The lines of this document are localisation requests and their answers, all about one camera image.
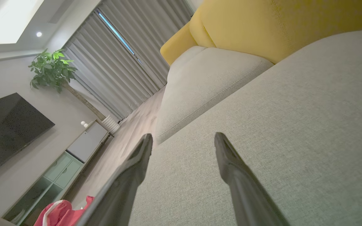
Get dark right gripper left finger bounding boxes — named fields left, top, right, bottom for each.
left=77, top=133, right=153, bottom=226

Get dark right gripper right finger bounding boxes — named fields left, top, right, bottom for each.
left=214, top=132, right=290, bottom=226

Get red number 23 jersey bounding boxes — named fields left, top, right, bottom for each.
left=33, top=196, right=95, bottom=226

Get low television cabinet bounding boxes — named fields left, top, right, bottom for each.
left=0, top=119, right=110, bottom=226

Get white ribbed plant pot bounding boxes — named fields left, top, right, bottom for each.
left=101, top=115, right=121, bottom=134

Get wide grey sofa seat cushion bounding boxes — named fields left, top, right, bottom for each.
left=128, top=29, right=362, bottom=226

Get grey pleated curtain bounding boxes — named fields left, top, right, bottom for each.
left=62, top=0, right=195, bottom=121

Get black flat television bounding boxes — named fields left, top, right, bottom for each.
left=0, top=93, right=56, bottom=181

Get green potted tree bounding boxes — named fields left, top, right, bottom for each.
left=28, top=49, right=107, bottom=121

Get small grey sofa seat cushion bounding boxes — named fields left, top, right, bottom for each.
left=168, top=46, right=207, bottom=74

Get yellow sofa end cushion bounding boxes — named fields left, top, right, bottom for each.
left=160, top=22, right=198, bottom=66

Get long yellow sofa backrest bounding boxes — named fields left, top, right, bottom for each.
left=200, top=0, right=362, bottom=65

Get short yellow sofa backrest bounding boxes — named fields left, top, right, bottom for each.
left=189, top=6, right=217, bottom=48

